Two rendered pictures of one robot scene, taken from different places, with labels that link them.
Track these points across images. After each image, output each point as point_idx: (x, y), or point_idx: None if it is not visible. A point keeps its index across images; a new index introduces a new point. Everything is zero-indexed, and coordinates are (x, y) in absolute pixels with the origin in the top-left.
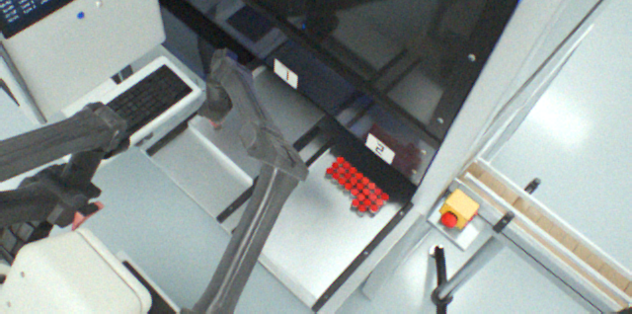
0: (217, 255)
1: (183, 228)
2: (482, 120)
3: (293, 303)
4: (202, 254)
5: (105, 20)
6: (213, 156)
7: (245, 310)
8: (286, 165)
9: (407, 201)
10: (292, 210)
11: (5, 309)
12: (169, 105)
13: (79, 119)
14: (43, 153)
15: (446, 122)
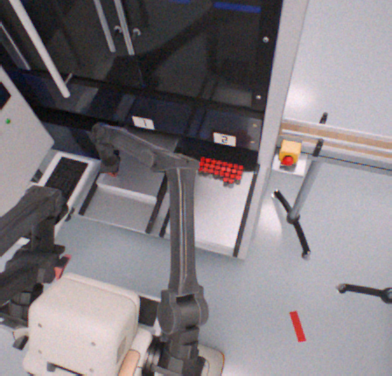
0: (150, 261)
1: (122, 255)
2: (287, 81)
3: (210, 265)
4: (141, 265)
5: (8, 142)
6: (123, 195)
7: None
8: (183, 163)
9: (255, 164)
10: None
11: (38, 357)
12: (78, 179)
13: (26, 201)
14: (12, 233)
15: (262, 96)
